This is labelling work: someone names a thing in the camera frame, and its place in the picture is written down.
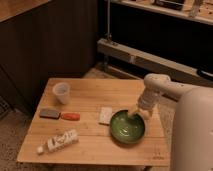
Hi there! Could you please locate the grey metal beam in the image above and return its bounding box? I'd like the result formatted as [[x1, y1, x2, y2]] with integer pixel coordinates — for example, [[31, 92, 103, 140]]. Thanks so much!
[[97, 38, 213, 87]]

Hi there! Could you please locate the wooden table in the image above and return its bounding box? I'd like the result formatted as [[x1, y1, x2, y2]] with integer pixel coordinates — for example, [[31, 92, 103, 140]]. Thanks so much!
[[17, 78, 170, 166]]

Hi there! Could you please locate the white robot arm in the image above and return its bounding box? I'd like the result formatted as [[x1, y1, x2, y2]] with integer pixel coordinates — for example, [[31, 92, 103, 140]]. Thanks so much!
[[128, 73, 213, 171]]

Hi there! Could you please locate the green ceramic bowl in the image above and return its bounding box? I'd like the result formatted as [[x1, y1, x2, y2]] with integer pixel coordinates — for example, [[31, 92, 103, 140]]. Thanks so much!
[[109, 110, 145, 144]]

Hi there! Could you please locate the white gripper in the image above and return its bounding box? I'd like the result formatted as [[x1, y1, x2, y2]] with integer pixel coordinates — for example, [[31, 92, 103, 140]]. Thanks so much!
[[128, 93, 160, 117]]

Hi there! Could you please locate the white rectangular sponge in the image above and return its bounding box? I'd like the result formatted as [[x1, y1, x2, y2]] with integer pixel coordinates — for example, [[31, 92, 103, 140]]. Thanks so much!
[[99, 107, 113, 125]]

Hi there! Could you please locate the white plastic bottle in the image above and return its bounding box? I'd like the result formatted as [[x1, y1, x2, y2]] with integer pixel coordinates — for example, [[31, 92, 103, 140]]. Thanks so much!
[[37, 129, 78, 155]]

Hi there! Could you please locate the clear plastic cup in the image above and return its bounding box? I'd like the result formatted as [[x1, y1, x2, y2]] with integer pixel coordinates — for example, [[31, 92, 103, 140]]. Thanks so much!
[[52, 82, 70, 105]]

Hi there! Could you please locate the vertical metal pole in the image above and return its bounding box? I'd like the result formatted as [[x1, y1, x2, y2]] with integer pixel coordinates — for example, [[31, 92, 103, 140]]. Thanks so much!
[[107, 0, 111, 43]]

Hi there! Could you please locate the orange red block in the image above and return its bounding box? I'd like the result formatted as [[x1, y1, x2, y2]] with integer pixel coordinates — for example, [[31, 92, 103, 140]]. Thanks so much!
[[61, 113, 80, 121]]

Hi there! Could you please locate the wooden shelf with items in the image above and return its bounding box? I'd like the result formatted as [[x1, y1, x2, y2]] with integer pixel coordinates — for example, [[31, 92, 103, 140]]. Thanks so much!
[[111, 0, 213, 25]]

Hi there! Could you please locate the grey sponge block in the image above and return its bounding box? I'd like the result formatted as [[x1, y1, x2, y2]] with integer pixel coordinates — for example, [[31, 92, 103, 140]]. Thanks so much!
[[39, 109, 60, 119]]

